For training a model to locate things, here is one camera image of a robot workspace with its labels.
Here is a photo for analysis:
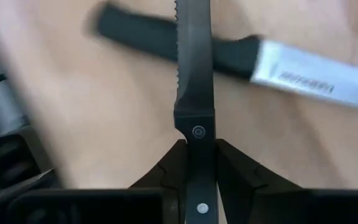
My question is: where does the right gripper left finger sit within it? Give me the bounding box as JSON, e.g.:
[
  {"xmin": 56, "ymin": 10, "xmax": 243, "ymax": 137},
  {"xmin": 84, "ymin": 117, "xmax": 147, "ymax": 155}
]
[{"xmin": 131, "ymin": 139, "xmax": 188, "ymax": 224}]

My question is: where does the dark serrated riveted-handle knife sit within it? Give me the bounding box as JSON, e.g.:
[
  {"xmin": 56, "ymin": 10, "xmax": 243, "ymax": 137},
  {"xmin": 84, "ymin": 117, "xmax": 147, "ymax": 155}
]
[{"xmin": 173, "ymin": 0, "xmax": 219, "ymax": 224}]

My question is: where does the silver blade round-handled knife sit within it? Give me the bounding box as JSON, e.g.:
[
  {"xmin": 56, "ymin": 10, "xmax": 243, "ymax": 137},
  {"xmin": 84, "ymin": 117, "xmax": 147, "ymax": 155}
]
[{"xmin": 96, "ymin": 4, "xmax": 358, "ymax": 114}]

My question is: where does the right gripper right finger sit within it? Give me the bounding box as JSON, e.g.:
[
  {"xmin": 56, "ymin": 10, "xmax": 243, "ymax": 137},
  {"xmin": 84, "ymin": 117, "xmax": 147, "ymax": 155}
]
[{"xmin": 216, "ymin": 139, "xmax": 310, "ymax": 224}]

